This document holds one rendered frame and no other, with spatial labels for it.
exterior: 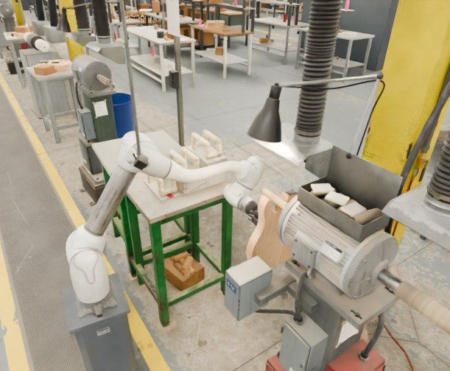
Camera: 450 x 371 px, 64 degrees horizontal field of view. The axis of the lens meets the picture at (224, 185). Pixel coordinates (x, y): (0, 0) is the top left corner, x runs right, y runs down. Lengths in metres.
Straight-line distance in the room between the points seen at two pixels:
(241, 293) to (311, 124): 0.68
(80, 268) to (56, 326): 1.15
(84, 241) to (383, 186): 1.36
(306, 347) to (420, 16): 1.56
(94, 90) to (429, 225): 3.06
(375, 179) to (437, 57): 0.90
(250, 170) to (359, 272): 0.84
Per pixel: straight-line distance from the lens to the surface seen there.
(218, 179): 2.28
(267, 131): 1.33
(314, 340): 1.51
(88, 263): 1.77
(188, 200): 2.15
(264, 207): 1.53
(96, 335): 1.97
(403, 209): 1.15
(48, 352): 2.76
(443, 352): 2.95
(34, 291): 3.17
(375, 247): 1.26
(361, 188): 1.35
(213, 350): 2.56
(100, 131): 3.71
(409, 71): 2.11
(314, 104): 1.38
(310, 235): 1.34
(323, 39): 1.33
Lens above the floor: 2.12
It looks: 31 degrees down
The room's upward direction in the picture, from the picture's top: 1 degrees clockwise
